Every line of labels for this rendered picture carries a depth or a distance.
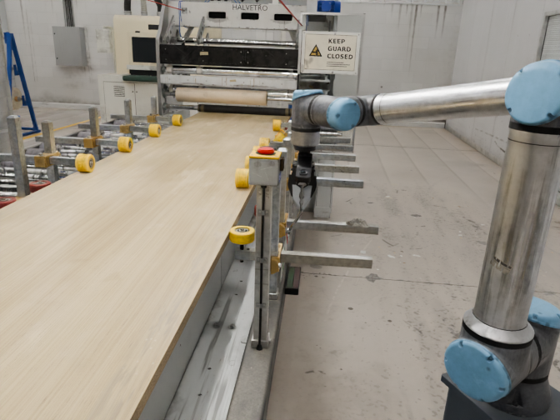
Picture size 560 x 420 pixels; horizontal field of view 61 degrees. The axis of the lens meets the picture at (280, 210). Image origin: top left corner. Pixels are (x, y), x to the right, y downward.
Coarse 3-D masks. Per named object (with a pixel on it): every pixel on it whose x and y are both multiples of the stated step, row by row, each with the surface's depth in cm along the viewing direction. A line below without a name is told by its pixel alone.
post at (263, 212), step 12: (264, 192) 112; (264, 204) 113; (264, 216) 114; (264, 228) 115; (264, 240) 116; (264, 252) 117; (264, 264) 118; (264, 276) 119; (264, 288) 120; (264, 300) 121; (264, 312) 123; (264, 324) 124; (252, 336) 127; (264, 336) 125
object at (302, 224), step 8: (288, 224) 173; (296, 224) 173; (304, 224) 173; (312, 224) 172; (320, 224) 172; (328, 224) 172; (336, 224) 172; (344, 224) 172; (368, 224) 173; (376, 224) 173; (352, 232) 172; (360, 232) 172; (368, 232) 172; (376, 232) 171
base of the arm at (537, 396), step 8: (520, 384) 119; (528, 384) 118; (536, 384) 118; (544, 384) 120; (512, 392) 119; (520, 392) 119; (528, 392) 118; (536, 392) 119; (544, 392) 120; (504, 400) 120; (512, 400) 120; (520, 400) 119; (528, 400) 118; (536, 400) 119; (544, 400) 120; (504, 408) 120; (512, 408) 119; (520, 408) 119; (528, 408) 118; (536, 408) 119; (544, 408) 120; (520, 416) 119; (528, 416) 119; (536, 416) 119
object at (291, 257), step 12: (240, 252) 151; (252, 252) 151; (288, 252) 151; (300, 252) 151; (312, 252) 152; (312, 264) 150; (324, 264) 150; (336, 264) 149; (348, 264) 149; (360, 264) 149
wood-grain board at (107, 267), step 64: (192, 128) 335; (256, 128) 346; (64, 192) 182; (128, 192) 185; (192, 192) 188; (0, 256) 127; (64, 256) 128; (128, 256) 130; (192, 256) 131; (0, 320) 98; (64, 320) 99; (128, 320) 100; (0, 384) 80; (64, 384) 80; (128, 384) 81
